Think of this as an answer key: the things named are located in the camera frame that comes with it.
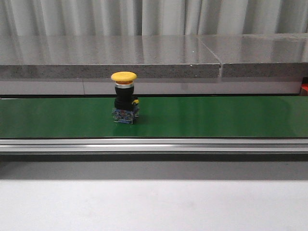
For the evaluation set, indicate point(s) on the yellow mushroom push button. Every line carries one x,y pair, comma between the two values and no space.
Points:
126,105

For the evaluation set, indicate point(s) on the green conveyor belt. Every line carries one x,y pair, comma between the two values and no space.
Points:
179,117

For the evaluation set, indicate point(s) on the grey stone counter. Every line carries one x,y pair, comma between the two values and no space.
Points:
194,64

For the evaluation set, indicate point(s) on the red plastic tray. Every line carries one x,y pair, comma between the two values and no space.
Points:
304,89

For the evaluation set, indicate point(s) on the grey curtain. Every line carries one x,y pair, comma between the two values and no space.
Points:
152,17

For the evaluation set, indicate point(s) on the aluminium conveyor frame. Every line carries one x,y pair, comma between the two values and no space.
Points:
154,149

